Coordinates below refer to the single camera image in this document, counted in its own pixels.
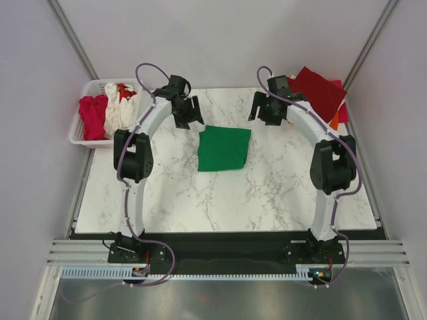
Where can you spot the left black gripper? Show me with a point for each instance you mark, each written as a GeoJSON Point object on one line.
{"type": "Point", "coordinates": [194, 115]}

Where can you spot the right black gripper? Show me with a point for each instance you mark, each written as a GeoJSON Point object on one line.
{"type": "Point", "coordinates": [259, 99]}

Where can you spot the green t-shirt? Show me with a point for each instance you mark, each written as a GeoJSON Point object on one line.
{"type": "Point", "coordinates": [223, 148]}

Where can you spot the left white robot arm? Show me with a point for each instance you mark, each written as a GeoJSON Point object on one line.
{"type": "Point", "coordinates": [133, 155]}

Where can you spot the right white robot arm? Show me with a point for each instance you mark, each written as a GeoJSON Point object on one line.
{"type": "Point", "coordinates": [332, 168]}

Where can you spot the crumpled white t-shirt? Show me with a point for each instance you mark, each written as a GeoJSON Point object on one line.
{"type": "Point", "coordinates": [119, 115]}

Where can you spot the crumpled red t-shirt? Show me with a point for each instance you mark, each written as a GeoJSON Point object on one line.
{"type": "Point", "coordinates": [125, 92]}

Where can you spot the folded orange t-shirt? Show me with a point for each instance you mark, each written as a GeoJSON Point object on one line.
{"type": "Point", "coordinates": [334, 123]}

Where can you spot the folded pink t-shirt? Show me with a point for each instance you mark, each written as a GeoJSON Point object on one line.
{"type": "Point", "coordinates": [343, 113]}

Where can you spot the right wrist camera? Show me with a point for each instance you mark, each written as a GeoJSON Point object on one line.
{"type": "Point", "coordinates": [278, 85]}

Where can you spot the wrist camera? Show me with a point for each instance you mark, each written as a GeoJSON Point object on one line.
{"type": "Point", "coordinates": [278, 85]}
{"type": "Point", "coordinates": [179, 85]}

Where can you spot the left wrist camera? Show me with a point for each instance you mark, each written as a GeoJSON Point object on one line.
{"type": "Point", "coordinates": [179, 85]}

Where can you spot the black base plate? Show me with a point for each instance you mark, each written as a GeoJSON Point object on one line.
{"type": "Point", "coordinates": [226, 251]}

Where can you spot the right aluminium corner post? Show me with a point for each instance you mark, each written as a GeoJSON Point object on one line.
{"type": "Point", "coordinates": [378, 28]}

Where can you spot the aluminium corner post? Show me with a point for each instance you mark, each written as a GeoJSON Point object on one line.
{"type": "Point", "coordinates": [378, 28]}
{"type": "Point", "coordinates": [72, 38]}

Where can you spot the white slotted cable duct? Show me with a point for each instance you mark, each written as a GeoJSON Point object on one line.
{"type": "Point", "coordinates": [300, 273]}

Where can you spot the left aluminium corner post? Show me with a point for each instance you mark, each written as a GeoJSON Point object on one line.
{"type": "Point", "coordinates": [72, 38]}

